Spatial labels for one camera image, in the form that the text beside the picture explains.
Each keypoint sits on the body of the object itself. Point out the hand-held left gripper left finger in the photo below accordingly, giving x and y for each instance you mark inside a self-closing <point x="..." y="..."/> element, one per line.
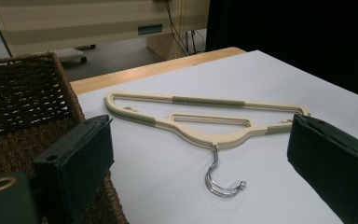
<point x="74" y="161"/>

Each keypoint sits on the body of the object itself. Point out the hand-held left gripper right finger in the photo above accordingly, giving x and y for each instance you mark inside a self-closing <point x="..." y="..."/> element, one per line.
<point x="332" y="165"/>

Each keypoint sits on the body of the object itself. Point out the brown woven basket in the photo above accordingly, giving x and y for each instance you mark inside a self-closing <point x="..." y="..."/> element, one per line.
<point x="18" y="93"/>

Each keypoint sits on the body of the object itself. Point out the beige plastic clothes hanger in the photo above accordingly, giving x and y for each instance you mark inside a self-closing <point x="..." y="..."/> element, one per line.
<point x="205" y="145"/>
<point x="195" y="140"/>
<point x="208" y="101"/>

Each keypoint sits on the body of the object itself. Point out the grey wheeled dolly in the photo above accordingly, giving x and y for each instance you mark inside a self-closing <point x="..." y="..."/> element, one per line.
<point x="70" y="53"/>

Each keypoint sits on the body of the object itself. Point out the white table sheet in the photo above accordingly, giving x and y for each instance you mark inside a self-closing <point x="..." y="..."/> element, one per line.
<point x="261" y="77"/>

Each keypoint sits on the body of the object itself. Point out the black curtain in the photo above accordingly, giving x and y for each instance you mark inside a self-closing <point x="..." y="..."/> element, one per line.
<point x="292" y="37"/>

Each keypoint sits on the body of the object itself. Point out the beige wooden desk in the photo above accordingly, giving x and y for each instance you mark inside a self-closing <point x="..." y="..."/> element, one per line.
<point x="74" y="18"/>

